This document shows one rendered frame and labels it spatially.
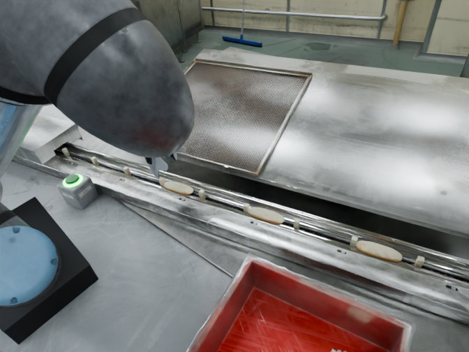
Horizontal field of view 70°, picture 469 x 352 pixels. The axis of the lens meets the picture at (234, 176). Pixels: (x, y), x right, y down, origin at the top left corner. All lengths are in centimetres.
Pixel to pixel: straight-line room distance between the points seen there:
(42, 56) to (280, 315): 63
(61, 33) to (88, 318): 67
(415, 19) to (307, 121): 341
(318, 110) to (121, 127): 89
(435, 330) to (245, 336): 37
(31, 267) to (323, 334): 54
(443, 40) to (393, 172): 326
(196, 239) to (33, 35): 68
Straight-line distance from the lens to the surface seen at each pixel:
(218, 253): 86
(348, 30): 452
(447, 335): 83
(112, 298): 86
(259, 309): 77
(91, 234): 101
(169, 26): 392
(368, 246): 84
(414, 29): 445
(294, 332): 75
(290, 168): 96
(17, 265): 62
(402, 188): 94
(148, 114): 30
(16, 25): 32
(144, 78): 29
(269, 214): 88
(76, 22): 30
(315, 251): 81
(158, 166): 90
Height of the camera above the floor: 151
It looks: 41 degrees down
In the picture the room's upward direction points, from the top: 6 degrees counter-clockwise
